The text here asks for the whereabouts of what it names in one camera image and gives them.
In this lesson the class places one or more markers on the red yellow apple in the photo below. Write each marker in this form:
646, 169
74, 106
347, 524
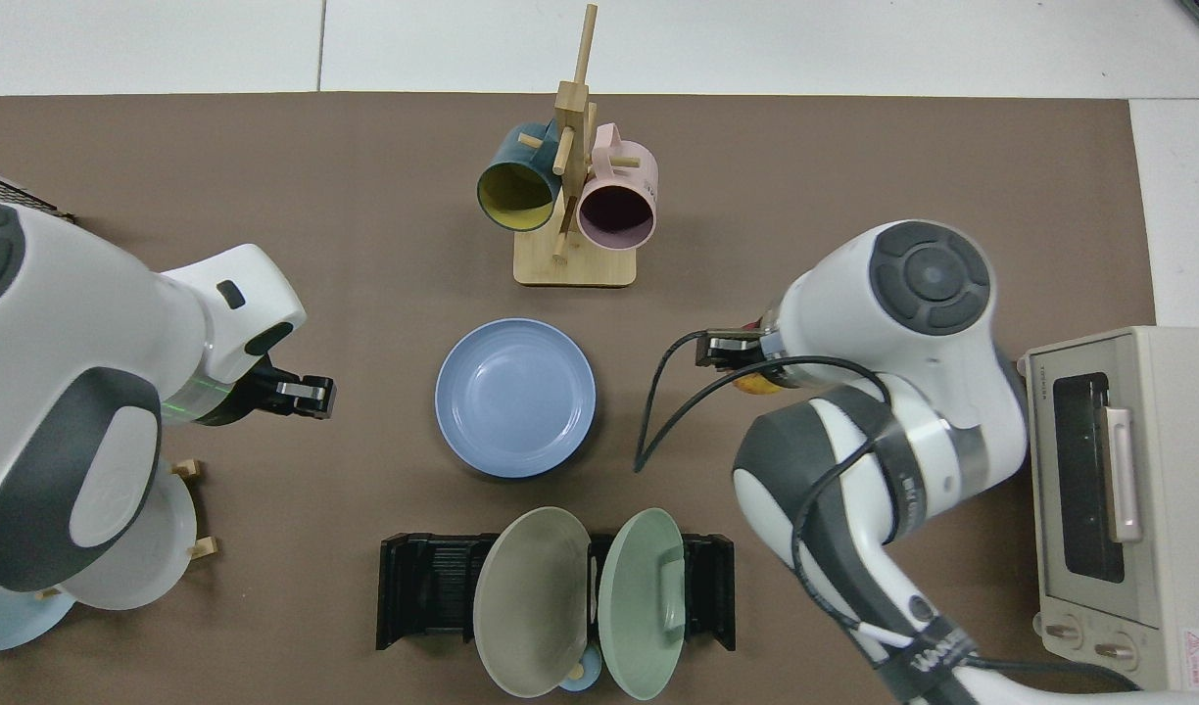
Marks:
756, 385

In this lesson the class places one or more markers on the pale green plate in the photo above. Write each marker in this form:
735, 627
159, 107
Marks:
639, 607

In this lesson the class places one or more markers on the pink mug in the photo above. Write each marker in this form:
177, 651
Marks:
634, 168

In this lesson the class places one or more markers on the grey beige plate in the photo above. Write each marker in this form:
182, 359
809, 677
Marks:
531, 597

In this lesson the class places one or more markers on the small wooden plate stand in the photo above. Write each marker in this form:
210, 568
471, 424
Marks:
205, 547

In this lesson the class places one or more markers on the pale toaster oven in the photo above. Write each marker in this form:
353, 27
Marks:
1173, 548

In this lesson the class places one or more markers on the white grey plate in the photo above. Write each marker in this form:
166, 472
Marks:
164, 548

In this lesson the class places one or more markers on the brown table cloth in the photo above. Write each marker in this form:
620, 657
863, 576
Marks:
384, 274

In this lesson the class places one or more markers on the teal mug yellow inside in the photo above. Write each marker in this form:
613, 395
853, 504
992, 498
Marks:
506, 157

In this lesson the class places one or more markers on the black dish rack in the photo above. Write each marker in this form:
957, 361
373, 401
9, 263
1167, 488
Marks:
423, 587

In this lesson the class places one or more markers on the light blue plate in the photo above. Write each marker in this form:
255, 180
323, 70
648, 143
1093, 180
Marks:
12, 625

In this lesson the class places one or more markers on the wooden cup stand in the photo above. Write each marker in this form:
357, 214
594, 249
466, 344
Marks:
580, 266

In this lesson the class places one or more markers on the small blue round thing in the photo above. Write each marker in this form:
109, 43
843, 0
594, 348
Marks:
586, 679

